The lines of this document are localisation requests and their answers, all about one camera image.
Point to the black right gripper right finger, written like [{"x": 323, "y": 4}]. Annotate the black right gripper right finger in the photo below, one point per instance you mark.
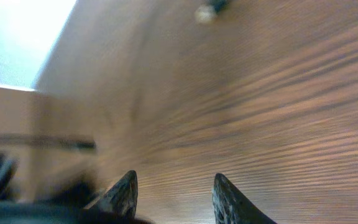
[{"x": 231, "y": 206}]

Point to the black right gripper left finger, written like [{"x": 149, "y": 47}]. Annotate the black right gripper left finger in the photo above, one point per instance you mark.
[{"x": 119, "y": 201}]

